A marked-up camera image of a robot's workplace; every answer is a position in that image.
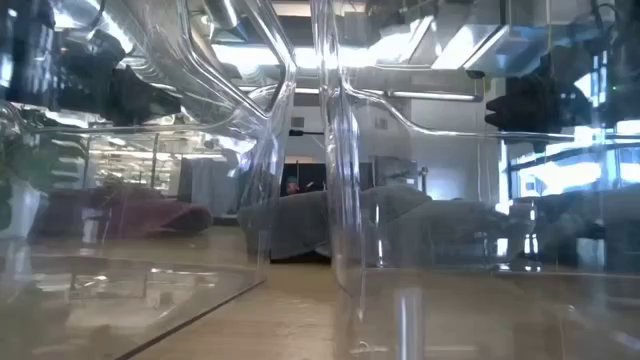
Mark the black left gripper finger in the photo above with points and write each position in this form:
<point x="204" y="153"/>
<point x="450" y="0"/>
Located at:
<point x="150" y="111"/>
<point x="137" y="85"/>

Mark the black partition panel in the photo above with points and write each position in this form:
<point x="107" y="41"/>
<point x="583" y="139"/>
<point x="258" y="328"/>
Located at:
<point x="345" y="177"/>

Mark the person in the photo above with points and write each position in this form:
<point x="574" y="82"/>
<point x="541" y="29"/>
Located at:
<point x="292" y="187"/>

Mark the clear plastic tray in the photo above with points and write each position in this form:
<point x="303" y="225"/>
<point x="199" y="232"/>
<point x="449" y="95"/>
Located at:
<point x="450" y="310"/>
<point x="150" y="300"/>

